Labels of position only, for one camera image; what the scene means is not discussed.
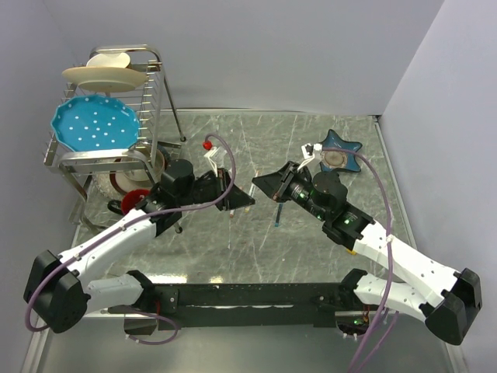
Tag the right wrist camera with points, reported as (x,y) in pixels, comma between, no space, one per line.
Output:
(311,154)

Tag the blue pen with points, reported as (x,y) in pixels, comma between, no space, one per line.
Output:
(278,214)

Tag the blue star-shaped dish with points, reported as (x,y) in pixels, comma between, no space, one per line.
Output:
(340,159)

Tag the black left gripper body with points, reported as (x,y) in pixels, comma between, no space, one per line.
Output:
(205,190)

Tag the metal dish rack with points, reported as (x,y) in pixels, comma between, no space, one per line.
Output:
(88,172)

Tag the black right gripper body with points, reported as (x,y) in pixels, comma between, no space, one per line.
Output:
(299,190)

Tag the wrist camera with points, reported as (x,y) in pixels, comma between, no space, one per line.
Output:
(214,156)
(311,154)

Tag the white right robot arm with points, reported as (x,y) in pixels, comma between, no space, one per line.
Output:
(445,299)

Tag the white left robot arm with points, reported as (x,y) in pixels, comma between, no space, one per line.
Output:
(62,288)

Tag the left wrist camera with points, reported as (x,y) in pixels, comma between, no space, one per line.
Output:
(214,156)

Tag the red mug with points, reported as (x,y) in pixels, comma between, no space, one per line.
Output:
(129,201)

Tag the small cream plate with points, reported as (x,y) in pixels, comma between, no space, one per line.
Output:
(114,60)

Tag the large cream plate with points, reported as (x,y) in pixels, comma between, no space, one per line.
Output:
(105,79)

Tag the white bowl brown rim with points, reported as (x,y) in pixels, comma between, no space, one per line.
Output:
(137,179)

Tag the blue polka dot plate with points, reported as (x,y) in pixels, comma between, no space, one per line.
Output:
(94,122)

